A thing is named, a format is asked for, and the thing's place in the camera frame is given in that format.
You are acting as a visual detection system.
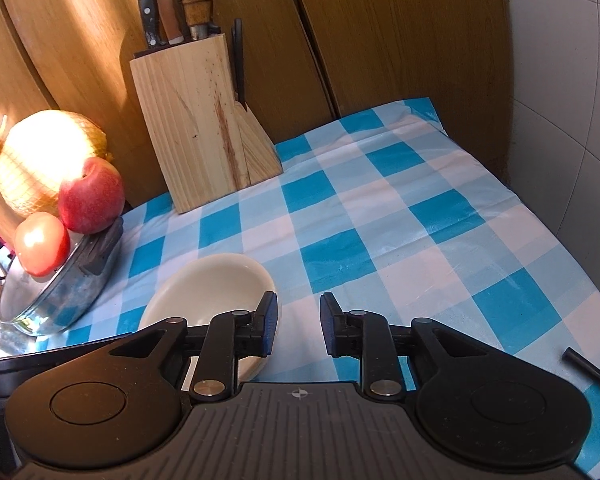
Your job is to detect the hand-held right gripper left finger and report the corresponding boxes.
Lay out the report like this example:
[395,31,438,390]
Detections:
[107,290,283,402]

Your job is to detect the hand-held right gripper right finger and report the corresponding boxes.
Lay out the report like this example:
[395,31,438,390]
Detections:
[318,292,487,399]

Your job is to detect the cream bowl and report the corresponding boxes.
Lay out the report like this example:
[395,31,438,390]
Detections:
[138,253,281,382]

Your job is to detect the glass pot lid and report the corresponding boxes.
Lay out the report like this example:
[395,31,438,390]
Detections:
[0,240,83,327]

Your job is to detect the steel pot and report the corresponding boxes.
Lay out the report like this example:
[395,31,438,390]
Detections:
[0,216,125,337]

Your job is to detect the blue checkered tablecloth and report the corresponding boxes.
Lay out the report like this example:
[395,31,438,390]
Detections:
[0,97,600,480]

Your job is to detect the red tomato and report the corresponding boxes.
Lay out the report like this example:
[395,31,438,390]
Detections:
[13,211,72,277]

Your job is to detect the red apple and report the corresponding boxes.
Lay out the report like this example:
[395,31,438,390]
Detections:
[58,156,126,235]

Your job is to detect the wooden knife block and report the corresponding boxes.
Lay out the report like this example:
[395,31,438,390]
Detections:
[129,33,284,214]

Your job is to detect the pomelo in yellow net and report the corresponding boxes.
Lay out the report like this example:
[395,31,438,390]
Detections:
[0,109,115,217]

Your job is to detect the black magnifying glass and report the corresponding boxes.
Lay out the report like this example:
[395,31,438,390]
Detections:
[562,347,600,454]

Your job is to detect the black scissors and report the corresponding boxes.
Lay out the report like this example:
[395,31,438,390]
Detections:
[229,18,249,111]

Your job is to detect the wooden cabinet door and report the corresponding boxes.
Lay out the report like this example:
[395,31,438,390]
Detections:
[0,0,337,211]
[0,0,56,231]
[284,0,513,181]

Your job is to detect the brown handle knife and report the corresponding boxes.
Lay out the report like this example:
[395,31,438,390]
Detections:
[156,0,187,46]

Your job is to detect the black handle knife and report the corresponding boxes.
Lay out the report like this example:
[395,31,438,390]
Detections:
[134,0,167,50]

